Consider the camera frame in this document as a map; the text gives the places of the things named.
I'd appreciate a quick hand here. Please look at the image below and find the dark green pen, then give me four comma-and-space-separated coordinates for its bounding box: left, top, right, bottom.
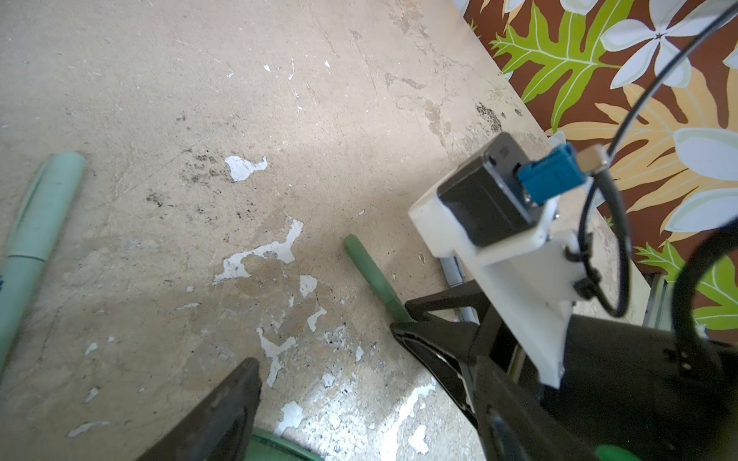
343, 234, 411, 322

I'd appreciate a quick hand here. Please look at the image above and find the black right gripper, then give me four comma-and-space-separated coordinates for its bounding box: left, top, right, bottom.
523, 315, 737, 460

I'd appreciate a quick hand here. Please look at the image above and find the light green pen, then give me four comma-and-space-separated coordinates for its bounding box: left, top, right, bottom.
1, 152, 86, 364

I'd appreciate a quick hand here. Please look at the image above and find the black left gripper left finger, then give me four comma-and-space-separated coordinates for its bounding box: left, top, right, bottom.
140, 357, 261, 460

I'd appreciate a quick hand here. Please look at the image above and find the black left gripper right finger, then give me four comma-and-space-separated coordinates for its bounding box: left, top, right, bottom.
474, 357, 597, 460

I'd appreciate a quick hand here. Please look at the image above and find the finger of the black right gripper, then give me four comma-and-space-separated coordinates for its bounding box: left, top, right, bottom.
390, 321, 490, 426
405, 280, 490, 321

